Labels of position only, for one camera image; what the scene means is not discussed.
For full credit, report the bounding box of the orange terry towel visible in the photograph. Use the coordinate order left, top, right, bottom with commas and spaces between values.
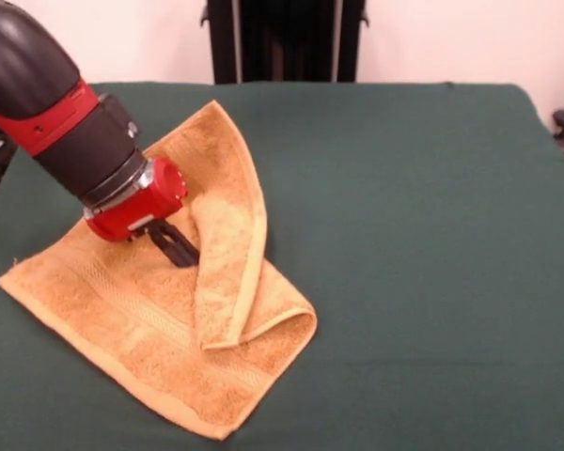
0, 99, 319, 442

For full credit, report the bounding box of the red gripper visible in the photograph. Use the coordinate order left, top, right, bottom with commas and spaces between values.
83, 156, 202, 270

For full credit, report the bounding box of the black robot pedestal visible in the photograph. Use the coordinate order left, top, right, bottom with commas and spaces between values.
199, 0, 372, 85

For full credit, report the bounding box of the dark green table cloth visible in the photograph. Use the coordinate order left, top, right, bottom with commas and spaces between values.
0, 82, 564, 451

